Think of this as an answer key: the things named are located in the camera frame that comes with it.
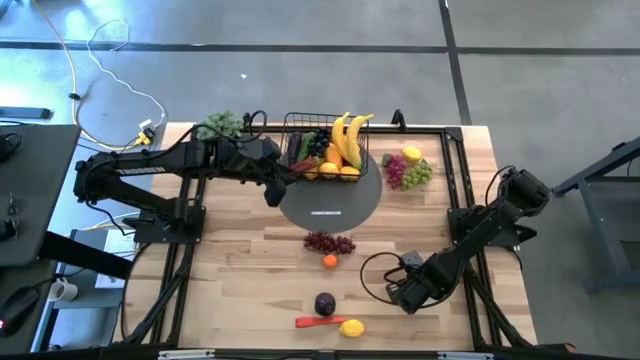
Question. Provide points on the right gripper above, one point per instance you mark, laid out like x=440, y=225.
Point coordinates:
x=420, y=290

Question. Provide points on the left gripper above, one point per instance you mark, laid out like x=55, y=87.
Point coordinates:
x=272, y=170

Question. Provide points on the black grape bunch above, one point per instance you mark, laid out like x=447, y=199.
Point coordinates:
x=320, y=142

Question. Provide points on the orange mango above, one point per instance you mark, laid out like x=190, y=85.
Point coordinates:
x=333, y=155

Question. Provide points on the purple cabbage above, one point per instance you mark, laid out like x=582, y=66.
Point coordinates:
x=325, y=304

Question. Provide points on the greenish yellow banana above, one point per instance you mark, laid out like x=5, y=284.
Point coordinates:
x=356, y=139

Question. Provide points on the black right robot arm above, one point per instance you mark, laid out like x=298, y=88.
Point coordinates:
x=525, y=190

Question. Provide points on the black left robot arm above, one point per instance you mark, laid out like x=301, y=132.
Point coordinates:
x=150, y=165

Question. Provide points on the grey round placemat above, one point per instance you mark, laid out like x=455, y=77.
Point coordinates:
x=325, y=205

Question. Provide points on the small orange tangerine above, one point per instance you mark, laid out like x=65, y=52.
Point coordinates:
x=330, y=261

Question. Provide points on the dark red grape bunch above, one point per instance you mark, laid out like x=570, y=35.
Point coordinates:
x=329, y=243

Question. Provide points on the bright red chili pepper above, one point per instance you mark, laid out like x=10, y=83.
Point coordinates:
x=317, y=321

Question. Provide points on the green potted plant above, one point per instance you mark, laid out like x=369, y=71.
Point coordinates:
x=225, y=122

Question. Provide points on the green grape bunch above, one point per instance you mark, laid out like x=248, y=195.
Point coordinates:
x=419, y=175

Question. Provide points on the white yellow power plug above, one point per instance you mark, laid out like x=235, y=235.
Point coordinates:
x=146, y=131

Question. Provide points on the white paper sheet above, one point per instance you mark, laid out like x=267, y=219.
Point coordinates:
x=117, y=245

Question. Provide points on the white mug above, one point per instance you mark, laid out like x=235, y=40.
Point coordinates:
x=62, y=290

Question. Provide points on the black desk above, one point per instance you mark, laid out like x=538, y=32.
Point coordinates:
x=40, y=200

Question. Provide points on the dark grey side table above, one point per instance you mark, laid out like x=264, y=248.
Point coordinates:
x=600, y=166

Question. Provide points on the black flat bar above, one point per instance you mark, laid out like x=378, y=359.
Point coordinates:
x=25, y=112

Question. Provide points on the black computer mouse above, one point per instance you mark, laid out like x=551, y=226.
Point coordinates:
x=17, y=309

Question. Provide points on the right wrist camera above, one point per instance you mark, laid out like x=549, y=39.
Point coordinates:
x=411, y=258

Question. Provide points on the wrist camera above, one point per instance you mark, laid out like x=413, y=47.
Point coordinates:
x=262, y=147
x=411, y=258

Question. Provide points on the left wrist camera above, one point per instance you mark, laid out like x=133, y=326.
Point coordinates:
x=262, y=147

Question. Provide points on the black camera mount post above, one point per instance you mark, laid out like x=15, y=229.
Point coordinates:
x=398, y=119
x=247, y=118

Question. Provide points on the silver metal bracket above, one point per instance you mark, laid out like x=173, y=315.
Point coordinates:
x=186, y=354
x=465, y=355

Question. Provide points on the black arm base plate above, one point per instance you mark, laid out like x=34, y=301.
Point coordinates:
x=510, y=235
x=150, y=234

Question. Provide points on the black aluminium table frame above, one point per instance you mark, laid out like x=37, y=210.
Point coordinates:
x=425, y=131

